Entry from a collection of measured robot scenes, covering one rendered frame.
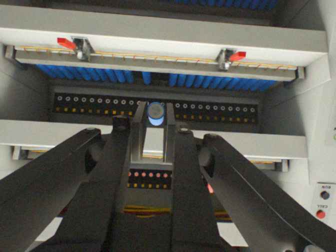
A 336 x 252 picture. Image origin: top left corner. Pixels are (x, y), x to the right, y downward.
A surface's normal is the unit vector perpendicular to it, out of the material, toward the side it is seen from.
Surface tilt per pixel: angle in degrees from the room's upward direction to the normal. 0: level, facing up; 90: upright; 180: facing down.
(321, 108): 90
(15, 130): 110
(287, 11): 90
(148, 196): 90
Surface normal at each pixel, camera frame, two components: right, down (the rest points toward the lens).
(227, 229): 0.06, -0.18
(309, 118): -1.00, -0.06
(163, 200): 0.04, 0.17
